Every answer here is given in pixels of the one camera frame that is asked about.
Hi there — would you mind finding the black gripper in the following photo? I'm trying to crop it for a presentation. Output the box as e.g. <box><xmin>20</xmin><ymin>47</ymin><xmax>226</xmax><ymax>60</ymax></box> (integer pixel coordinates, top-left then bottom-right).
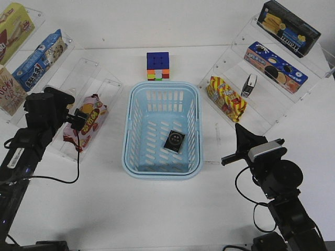
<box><xmin>221</xmin><ymin>123</ymin><xmax>285</xmax><ymax>166</ymax></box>
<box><xmin>24</xmin><ymin>86</ymin><xmax>88</xmax><ymax>131</ymax></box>

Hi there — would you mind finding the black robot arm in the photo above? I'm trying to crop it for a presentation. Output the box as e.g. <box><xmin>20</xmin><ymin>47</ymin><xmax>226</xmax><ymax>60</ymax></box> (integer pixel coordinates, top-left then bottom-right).
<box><xmin>221</xmin><ymin>123</ymin><xmax>327</xmax><ymax>250</ymax></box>
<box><xmin>1</xmin><ymin>87</ymin><xmax>88</xmax><ymax>250</ymax></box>

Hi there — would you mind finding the black white tissue pack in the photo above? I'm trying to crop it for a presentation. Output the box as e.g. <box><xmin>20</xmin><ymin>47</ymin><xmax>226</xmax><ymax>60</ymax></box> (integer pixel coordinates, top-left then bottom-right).
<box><xmin>241</xmin><ymin>74</ymin><xmax>258</xmax><ymax>98</ymax></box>

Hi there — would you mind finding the light blue plastic basket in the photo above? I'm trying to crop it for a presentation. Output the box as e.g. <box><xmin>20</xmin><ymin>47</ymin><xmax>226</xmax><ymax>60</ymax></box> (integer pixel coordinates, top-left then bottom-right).
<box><xmin>121</xmin><ymin>81</ymin><xmax>203</xmax><ymax>180</ymax></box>

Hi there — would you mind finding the beige Pocky box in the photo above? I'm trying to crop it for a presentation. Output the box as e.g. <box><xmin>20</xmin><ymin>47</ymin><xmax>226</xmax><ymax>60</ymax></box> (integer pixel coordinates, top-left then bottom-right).
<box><xmin>1</xmin><ymin>65</ymin><xmax>27</xmax><ymax>116</ymax></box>

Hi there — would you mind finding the blue cookie bag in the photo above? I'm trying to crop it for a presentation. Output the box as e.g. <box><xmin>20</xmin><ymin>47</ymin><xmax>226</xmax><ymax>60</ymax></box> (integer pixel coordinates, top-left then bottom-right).
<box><xmin>12</xmin><ymin>29</ymin><xmax>68</xmax><ymax>92</ymax></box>

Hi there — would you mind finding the pink strawberry snack bag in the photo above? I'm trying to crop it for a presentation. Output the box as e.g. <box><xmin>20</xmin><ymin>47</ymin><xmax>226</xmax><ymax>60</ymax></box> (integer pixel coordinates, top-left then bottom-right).
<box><xmin>63</xmin><ymin>94</ymin><xmax>109</xmax><ymax>152</ymax></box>

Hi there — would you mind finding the red yellow striped snack bag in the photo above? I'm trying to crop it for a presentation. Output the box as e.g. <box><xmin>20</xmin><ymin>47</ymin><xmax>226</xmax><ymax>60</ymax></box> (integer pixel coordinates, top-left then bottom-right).
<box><xmin>206</xmin><ymin>76</ymin><xmax>248</xmax><ymax>123</ymax></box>

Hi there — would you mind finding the left clear acrylic shelf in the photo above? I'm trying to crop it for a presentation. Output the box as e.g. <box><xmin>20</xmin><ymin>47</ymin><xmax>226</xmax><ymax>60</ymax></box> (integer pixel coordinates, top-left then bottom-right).
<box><xmin>0</xmin><ymin>6</ymin><xmax>124</xmax><ymax>164</ymax></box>

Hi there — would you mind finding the clear acrylic shelf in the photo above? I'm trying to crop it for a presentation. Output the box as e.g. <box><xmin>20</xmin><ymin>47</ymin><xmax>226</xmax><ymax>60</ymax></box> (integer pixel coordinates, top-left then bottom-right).
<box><xmin>0</xmin><ymin>6</ymin><xmax>124</xmax><ymax>164</ymax></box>
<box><xmin>198</xmin><ymin>18</ymin><xmax>334</xmax><ymax>150</ymax></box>

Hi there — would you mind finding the right clear acrylic shelf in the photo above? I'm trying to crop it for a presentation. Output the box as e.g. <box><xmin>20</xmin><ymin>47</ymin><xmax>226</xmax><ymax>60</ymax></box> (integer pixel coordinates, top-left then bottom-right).
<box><xmin>198</xmin><ymin>18</ymin><xmax>334</xmax><ymax>150</ymax></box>

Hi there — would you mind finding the blue orange sandwich cookie box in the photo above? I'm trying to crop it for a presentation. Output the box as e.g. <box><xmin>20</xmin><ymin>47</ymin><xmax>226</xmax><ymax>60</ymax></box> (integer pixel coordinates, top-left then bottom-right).
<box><xmin>244</xmin><ymin>41</ymin><xmax>308</xmax><ymax>94</ymax></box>

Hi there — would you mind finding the yellow-green snack box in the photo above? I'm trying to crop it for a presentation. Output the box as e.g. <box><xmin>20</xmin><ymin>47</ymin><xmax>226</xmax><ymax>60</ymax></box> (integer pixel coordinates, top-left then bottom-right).
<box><xmin>1</xmin><ymin>3</ymin><xmax>35</xmax><ymax>65</ymax></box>

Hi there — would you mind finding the black Franzzi biscuit box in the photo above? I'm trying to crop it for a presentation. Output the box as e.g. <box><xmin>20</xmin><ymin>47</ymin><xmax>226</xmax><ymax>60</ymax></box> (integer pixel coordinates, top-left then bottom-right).
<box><xmin>257</xmin><ymin>1</ymin><xmax>321</xmax><ymax>58</ymax></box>

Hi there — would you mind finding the multicolour puzzle cube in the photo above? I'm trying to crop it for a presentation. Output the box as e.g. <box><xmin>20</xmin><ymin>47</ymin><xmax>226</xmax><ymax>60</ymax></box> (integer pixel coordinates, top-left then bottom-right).
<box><xmin>147</xmin><ymin>52</ymin><xmax>170</xmax><ymax>81</ymax></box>

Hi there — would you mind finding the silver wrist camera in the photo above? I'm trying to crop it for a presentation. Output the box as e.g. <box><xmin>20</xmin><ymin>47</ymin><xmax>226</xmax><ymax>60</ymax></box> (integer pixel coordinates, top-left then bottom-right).
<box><xmin>248</xmin><ymin>139</ymin><xmax>287</xmax><ymax>163</ymax></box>

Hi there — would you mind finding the right black cable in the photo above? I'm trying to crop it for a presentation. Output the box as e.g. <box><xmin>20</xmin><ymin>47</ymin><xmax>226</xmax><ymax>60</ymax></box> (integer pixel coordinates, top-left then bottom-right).
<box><xmin>222</xmin><ymin>166</ymin><xmax>278</xmax><ymax>251</ymax></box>

